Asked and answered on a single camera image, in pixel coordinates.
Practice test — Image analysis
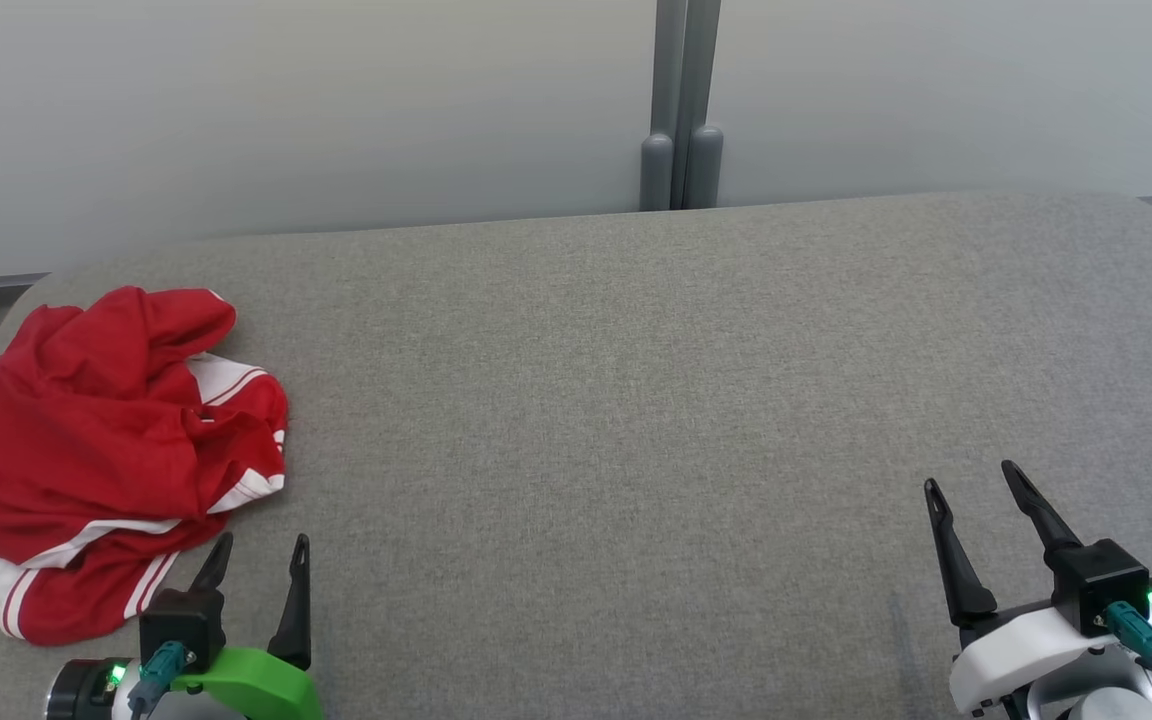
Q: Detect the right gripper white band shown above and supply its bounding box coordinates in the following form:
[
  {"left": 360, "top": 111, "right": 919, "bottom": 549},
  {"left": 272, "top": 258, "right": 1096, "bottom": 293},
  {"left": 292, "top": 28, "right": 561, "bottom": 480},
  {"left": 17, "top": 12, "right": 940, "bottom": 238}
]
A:
[{"left": 924, "top": 460, "right": 1152, "bottom": 715}]

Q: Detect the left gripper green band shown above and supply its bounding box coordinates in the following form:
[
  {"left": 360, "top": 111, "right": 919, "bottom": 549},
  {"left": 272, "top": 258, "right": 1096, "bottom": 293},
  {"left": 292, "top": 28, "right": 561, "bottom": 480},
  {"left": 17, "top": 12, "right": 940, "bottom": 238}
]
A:
[{"left": 44, "top": 532, "right": 325, "bottom": 720}]

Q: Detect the red and white jersey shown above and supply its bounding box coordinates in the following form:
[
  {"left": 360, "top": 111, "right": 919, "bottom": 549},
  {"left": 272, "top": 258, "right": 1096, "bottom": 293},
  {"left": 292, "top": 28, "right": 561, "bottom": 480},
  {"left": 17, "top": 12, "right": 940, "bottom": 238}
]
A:
[{"left": 0, "top": 286, "right": 290, "bottom": 646}]

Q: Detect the grey fabric sofa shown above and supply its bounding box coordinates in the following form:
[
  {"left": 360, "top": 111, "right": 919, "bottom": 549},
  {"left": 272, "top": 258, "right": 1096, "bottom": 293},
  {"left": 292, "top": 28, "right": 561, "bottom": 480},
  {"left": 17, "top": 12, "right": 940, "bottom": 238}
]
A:
[{"left": 0, "top": 190, "right": 1152, "bottom": 720}]

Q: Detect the left arm teal plug cable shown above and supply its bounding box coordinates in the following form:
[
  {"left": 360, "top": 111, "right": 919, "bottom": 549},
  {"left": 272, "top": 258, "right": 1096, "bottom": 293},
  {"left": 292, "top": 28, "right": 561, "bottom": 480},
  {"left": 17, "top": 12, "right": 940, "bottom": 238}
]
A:
[{"left": 128, "top": 641, "right": 187, "bottom": 720}]

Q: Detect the grey partition post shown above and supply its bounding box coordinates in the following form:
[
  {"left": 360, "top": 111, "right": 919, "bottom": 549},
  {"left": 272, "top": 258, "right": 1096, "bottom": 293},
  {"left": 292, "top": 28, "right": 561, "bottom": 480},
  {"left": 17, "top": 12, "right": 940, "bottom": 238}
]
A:
[
  {"left": 676, "top": 0, "right": 725, "bottom": 210},
  {"left": 640, "top": 0, "right": 689, "bottom": 212}
]

